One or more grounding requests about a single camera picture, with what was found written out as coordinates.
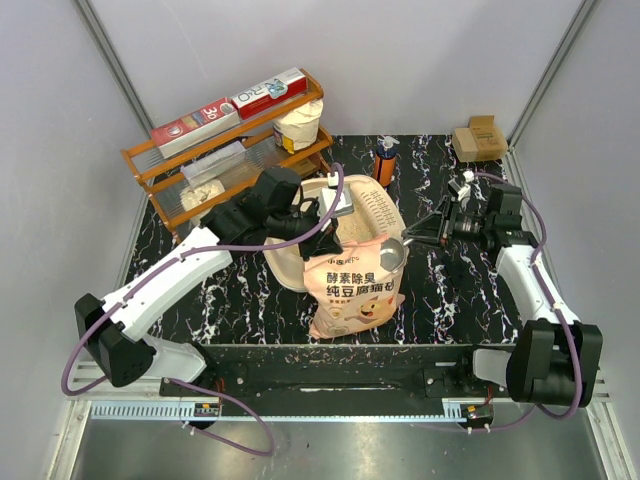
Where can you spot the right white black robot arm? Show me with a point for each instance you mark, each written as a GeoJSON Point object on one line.
{"type": "Point", "coordinates": [556, 357]}

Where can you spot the brown cardboard box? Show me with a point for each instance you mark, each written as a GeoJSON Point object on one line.
{"type": "Point", "coordinates": [482, 140]}

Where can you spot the red white box left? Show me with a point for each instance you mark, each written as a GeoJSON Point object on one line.
{"type": "Point", "coordinates": [195, 127]}

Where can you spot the orange pump bottle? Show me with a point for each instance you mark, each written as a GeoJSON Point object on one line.
{"type": "Point", "coordinates": [385, 160]}

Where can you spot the white paper bag upper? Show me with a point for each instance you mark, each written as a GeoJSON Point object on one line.
{"type": "Point", "coordinates": [298, 129]}

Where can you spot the beige plastic litter box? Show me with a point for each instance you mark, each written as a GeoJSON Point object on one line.
{"type": "Point", "coordinates": [375, 214]}

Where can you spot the white paper bag lower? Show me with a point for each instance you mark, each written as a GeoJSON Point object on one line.
{"type": "Point", "coordinates": [191, 197]}

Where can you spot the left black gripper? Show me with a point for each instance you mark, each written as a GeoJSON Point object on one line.
{"type": "Point", "coordinates": [323, 243]}

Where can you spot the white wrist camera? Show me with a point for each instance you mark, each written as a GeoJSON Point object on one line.
{"type": "Point", "coordinates": [460, 188]}
{"type": "Point", "coordinates": [328, 194]}

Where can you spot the pink cat litter bag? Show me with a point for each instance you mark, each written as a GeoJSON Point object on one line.
{"type": "Point", "coordinates": [354, 293]}

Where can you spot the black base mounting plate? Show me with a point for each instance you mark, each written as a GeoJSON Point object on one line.
{"type": "Point", "coordinates": [345, 380]}

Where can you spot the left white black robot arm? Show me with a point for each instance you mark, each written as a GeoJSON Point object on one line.
{"type": "Point", "coordinates": [114, 329]}

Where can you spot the white paper bag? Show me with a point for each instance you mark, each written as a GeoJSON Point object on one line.
{"type": "Point", "coordinates": [191, 197]}
{"type": "Point", "coordinates": [298, 129]}

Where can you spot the orange wooden shelf rack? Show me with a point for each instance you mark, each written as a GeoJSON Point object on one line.
{"type": "Point", "coordinates": [162, 180]}

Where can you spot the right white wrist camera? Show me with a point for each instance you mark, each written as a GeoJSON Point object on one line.
{"type": "Point", "coordinates": [460, 188]}

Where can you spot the red white box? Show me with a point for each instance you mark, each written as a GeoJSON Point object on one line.
{"type": "Point", "coordinates": [195, 127]}
{"type": "Point", "coordinates": [269, 93]}

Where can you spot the clear plastic box on shelf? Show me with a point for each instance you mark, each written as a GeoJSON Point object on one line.
{"type": "Point", "coordinates": [214, 165]}

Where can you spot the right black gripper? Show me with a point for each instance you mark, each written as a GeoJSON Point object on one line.
{"type": "Point", "coordinates": [430, 228]}

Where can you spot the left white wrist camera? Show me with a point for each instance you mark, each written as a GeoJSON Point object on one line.
{"type": "Point", "coordinates": [328, 194]}

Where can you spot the metal litter scoop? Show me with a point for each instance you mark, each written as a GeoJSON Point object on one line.
{"type": "Point", "coordinates": [394, 253]}

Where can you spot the red white box right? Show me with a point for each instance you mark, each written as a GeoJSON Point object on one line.
{"type": "Point", "coordinates": [269, 93]}

